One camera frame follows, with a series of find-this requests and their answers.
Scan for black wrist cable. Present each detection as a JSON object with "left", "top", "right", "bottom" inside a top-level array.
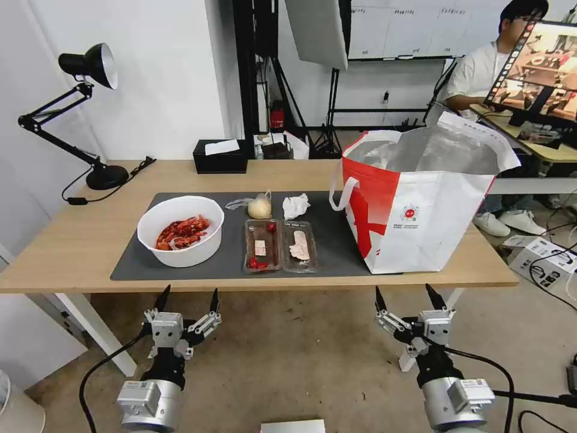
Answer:
[
  {"left": 79, "top": 336, "right": 156, "bottom": 433},
  {"left": 444, "top": 345, "right": 516, "bottom": 433}
]

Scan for clear plastic clamshell container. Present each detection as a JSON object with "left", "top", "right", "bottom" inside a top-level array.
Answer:
[{"left": 243, "top": 219, "right": 319, "bottom": 275}]

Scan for white softbox panel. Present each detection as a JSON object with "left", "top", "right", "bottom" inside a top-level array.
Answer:
[{"left": 283, "top": 0, "right": 350, "bottom": 71}]

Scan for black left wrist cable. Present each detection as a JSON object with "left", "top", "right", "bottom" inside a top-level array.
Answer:
[{"left": 79, "top": 336, "right": 156, "bottom": 433}]

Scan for white cabinet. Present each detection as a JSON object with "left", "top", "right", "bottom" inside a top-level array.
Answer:
[{"left": 0, "top": 243, "right": 89, "bottom": 394}]

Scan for computer monitor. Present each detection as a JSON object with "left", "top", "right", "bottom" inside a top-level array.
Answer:
[{"left": 484, "top": 19, "right": 577, "bottom": 127}]

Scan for black light stand tripod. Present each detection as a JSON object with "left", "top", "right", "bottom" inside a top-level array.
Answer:
[{"left": 310, "top": 67, "right": 346, "bottom": 159}]

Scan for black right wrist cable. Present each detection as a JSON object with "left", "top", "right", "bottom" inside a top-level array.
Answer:
[{"left": 444, "top": 345, "right": 516, "bottom": 433}]

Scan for white red takeout bag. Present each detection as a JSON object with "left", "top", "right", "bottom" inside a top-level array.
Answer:
[{"left": 328, "top": 111, "right": 522, "bottom": 275}]

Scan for white round bowl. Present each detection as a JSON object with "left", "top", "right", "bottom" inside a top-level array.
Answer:
[{"left": 136, "top": 194, "right": 225, "bottom": 268}]

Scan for black tissue box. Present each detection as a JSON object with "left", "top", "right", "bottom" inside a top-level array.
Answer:
[{"left": 192, "top": 138, "right": 249, "bottom": 175}]

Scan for pale office desk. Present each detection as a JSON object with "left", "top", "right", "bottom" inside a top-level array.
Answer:
[{"left": 470, "top": 103, "right": 577, "bottom": 195}]

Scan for crumpled white tissue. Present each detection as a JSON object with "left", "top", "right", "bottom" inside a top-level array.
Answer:
[{"left": 282, "top": 192, "right": 311, "bottom": 221}]

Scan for pink long food slice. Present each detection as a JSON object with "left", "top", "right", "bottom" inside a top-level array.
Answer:
[{"left": 288, "top": 230, "right": 313, "bottom": 260}]

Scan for black whiteboard stand frame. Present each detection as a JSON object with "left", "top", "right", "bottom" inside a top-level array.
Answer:
[{"left": 328, "top": 57, "right": 448, "bottom": 128}]

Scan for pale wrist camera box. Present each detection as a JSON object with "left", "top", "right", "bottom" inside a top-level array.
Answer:
[
  {"left": 418, "top": 310, "right": 452, "bottom": 347},
  {"left": 151, "top": 312, "right": 184, "bottom": 349}
]

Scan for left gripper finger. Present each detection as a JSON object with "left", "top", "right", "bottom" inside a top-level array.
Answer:
[
  {"left": 143, "top": 284, "right": 172, "bottom": 337},
  {"left": 185, "top": 288, "right": 223, "bottom": 346}
]

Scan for person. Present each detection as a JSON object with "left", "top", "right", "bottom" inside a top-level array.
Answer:
[{"left": 439, "top": 0, "right": 552, "bottom": 238}]

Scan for clear bag with white bun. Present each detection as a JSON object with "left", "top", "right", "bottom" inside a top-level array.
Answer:
[{"left": 225, "top": 189, "right": 275, "bottom": 221}]

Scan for printed white cardboard box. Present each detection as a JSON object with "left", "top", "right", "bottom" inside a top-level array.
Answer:
[{"left": 506, "top": 236, "right": 577, "bottom": 290}]

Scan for black metal pillar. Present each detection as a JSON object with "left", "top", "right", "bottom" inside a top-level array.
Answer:
[{"left": 233, "top": 0, "right": 281, "bottom": 138}]

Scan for red crayfish shells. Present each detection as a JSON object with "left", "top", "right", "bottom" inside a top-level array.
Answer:
[{"left": 154, "top": 215, "right": 212, "bottom": 251}]

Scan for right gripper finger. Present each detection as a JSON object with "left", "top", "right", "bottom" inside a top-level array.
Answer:
[
  {"left": 426, "top": 283, "right": 457, "bottom": 333},
  {"left": 374, "top": 286, "right": 414, "bottom": 337}
]

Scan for white round bin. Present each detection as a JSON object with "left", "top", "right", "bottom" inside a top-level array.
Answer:
[{"left": 0, "top": 369, "right": 47, "bottom": 433}]

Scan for black lamp cord with switch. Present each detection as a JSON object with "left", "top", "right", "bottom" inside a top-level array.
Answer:
[{"left": 61, "top": 155, "right": 157, "bottom": 206}]

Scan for whiteboard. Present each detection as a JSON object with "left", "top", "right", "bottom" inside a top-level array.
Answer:
[{"left": 349, "top": 0, "right": 466, "bottom": 62}]

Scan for brown box with plastic bag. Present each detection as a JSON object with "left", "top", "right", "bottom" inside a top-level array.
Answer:
[{"left": 254, "top": 130, "right": 310, "bottom": 161}]

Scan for black desk lamp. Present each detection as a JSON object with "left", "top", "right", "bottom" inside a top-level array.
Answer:
[{"left": 17, "top": 42, "right": 130, "bottom": 191}]

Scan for dark grey table mat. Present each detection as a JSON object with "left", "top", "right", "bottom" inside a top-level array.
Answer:
[{"left": 110, "top": 191, "right": 376, "bottom": 282}]

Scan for white robot front shell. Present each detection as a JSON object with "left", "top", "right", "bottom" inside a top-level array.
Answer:
[{"left": 260, "top": 419, "right": 327, "bottom": 433}]

